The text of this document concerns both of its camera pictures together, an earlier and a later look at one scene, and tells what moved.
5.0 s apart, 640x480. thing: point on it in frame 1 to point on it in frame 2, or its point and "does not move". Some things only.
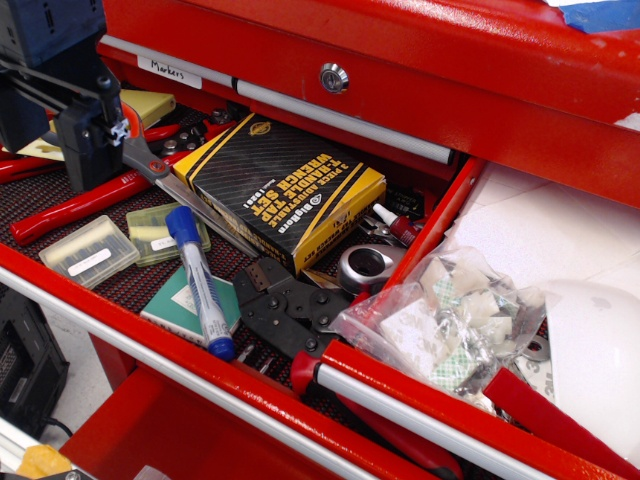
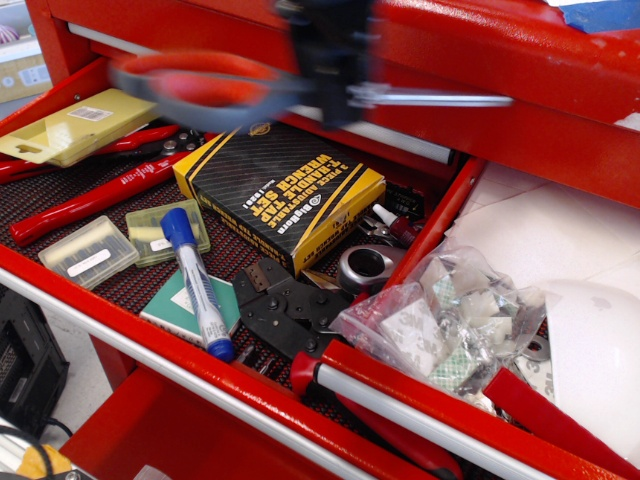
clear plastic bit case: x=93 y=254 does not move
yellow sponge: x=42 y=460 does not move
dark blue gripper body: x=53 y=57 to x=331 y=39
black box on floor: x=33 y=364 does not move
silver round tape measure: x=363 y=267 does not move
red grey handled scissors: x=137 y=151 to x=231 y=91
